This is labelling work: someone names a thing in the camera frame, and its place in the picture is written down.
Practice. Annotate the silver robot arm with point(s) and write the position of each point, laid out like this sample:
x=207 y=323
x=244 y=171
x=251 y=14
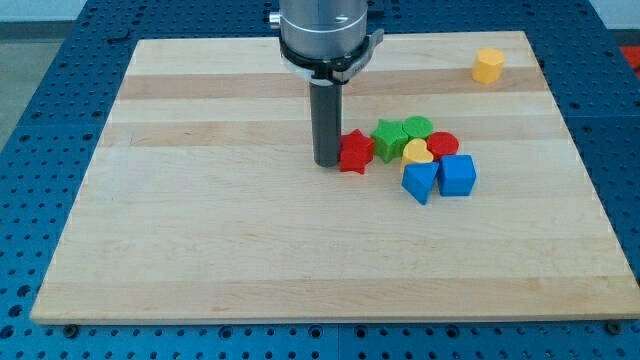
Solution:
x=321 y=29

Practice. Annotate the yellow hexagon block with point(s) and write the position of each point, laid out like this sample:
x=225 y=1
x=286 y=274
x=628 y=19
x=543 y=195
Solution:
x=488 y=65

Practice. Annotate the red star block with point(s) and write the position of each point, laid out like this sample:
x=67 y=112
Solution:
x=357 y=151

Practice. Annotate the green star block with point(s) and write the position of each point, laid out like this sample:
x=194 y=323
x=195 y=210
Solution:
x=390 y=139

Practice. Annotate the dark grey cylindrical pointer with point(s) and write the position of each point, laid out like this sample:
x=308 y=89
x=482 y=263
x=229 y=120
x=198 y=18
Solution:
x=326 y=116

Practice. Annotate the blue triangle block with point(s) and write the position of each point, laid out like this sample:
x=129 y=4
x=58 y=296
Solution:
x=418 y=180

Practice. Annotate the yellow heart block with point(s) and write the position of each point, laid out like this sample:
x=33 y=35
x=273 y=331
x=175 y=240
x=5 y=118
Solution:
x=415 y=152

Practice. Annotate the green circle block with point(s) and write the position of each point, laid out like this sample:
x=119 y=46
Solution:
x=418 y=127

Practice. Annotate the wooden board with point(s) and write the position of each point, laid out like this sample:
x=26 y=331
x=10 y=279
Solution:
x=202 y=203

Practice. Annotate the red circle block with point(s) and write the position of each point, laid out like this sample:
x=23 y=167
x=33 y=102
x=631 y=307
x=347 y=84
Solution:
x=442 y=143

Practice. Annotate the blue cube block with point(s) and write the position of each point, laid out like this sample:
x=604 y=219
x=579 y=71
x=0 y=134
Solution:
x=457 y=175

